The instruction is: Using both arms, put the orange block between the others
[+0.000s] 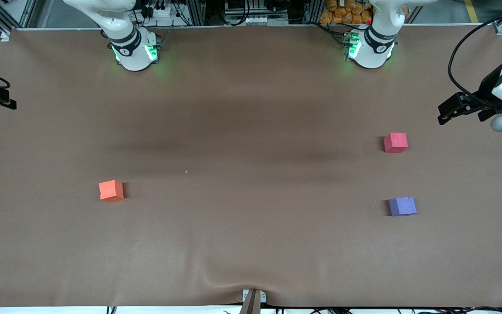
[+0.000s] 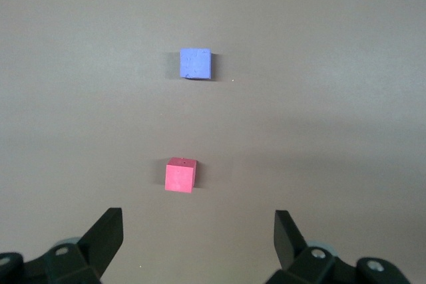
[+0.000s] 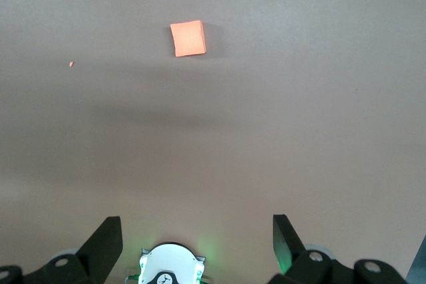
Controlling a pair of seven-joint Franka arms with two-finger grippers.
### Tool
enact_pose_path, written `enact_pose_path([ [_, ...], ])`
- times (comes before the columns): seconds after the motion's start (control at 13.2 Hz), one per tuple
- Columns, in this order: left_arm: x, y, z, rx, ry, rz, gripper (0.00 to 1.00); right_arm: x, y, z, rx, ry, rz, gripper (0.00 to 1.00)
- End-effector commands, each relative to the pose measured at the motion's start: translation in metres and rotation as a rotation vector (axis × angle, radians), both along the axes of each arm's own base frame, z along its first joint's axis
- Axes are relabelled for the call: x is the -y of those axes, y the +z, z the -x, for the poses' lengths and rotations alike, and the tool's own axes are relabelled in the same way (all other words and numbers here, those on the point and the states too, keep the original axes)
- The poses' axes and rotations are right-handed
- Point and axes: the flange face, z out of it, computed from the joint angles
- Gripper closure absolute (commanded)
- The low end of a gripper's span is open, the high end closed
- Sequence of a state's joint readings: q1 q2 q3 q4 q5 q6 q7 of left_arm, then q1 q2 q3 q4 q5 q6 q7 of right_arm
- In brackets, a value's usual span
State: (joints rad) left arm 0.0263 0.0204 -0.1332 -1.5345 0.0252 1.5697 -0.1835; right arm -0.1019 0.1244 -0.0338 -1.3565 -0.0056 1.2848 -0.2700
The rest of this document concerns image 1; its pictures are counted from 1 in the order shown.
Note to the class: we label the red foam block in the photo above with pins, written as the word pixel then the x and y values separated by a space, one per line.
pixel 395 142

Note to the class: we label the brown table mat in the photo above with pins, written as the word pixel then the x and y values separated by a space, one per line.
pixel 251 131

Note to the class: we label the bag of orange items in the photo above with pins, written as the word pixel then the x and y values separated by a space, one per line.
pixel 347 13

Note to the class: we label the purple foam block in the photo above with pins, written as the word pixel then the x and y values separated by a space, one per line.
pixel 402 206

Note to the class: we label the white power strip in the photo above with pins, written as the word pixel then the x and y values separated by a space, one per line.
pixel 159 11

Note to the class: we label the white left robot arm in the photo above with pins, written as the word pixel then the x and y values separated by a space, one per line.
pixel 375 48

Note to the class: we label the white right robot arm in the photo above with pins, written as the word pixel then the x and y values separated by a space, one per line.
pixel 131 48

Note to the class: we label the grey bracket with pole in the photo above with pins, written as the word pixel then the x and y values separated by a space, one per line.
pixel 253 301

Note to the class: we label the orange foam block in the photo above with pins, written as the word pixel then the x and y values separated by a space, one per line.
pixel 111 190

